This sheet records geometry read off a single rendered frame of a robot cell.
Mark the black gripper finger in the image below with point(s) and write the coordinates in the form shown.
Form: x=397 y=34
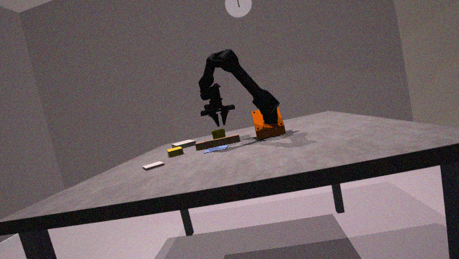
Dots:
x=224 y=117
x=215 y=118

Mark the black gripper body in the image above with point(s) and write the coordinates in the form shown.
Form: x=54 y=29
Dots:
x=216 y=103

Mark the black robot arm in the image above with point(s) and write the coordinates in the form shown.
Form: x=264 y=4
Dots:
x=228 y=61

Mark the white flat bar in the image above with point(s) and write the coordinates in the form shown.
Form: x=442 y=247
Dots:
x=153 y=166

